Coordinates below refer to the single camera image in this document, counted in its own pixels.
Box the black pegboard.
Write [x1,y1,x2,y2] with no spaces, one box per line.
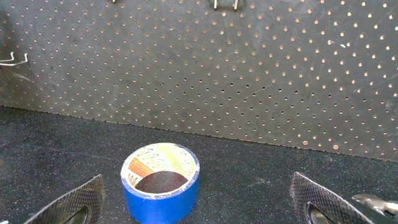
[0,0,398,162]

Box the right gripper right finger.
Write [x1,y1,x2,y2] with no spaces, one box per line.
[289,171,398,224]

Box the roll of blue tape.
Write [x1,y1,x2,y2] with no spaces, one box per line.
[120,142,201,224]

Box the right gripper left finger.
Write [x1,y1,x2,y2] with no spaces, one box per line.
[23,174,106,224]

